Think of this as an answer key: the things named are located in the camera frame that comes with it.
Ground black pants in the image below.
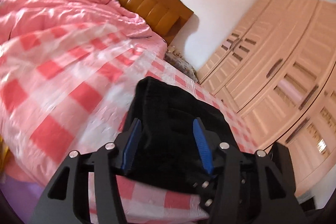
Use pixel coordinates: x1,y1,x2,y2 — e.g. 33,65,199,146
122,77,238,194

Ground purple bed skirt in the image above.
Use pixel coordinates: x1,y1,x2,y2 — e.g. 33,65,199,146
1,174,44,223

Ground cream wooden wardrobe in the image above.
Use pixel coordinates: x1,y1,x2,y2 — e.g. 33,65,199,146
197,0,335,196

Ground pink checkered bed sheet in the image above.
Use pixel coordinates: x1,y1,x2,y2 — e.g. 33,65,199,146
0,21,261,224

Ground floral covered nightstand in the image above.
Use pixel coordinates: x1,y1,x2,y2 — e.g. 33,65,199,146
164,46,199,83

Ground pink crumpled quilt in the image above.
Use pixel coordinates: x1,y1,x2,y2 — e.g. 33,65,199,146
1,0,167,58

